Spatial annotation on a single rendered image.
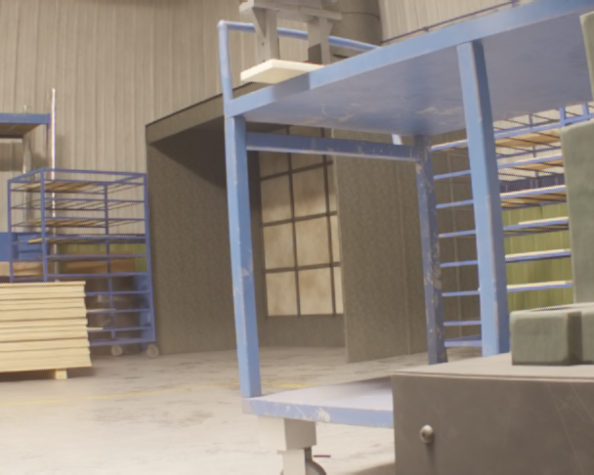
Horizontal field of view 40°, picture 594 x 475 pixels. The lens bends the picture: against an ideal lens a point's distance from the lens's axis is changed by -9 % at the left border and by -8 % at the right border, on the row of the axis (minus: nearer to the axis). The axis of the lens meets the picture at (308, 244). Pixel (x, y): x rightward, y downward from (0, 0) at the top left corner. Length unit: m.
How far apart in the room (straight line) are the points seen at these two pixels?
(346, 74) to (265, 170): 8.15
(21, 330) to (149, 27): 6.67
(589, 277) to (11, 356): 6.06
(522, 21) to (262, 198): 8.59
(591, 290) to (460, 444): 0.12
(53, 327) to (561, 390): 6.28
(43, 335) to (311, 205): 3.91
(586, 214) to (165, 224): 8.99
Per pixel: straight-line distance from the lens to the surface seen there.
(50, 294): 6.57
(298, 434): 2.16
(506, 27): 1.62
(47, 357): 6.55
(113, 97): 11.65
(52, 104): 9.88
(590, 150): 0.48
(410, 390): 0.44
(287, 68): 1.97
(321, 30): 2.11
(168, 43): 12.32
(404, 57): 1.78
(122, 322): 9.65
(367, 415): 1.87
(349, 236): 6.92
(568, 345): 0.40
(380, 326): 7.10
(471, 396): 0.40
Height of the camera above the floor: 0.54
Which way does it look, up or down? 3 degrees up
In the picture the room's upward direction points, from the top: 4 degrees counter-clockwise
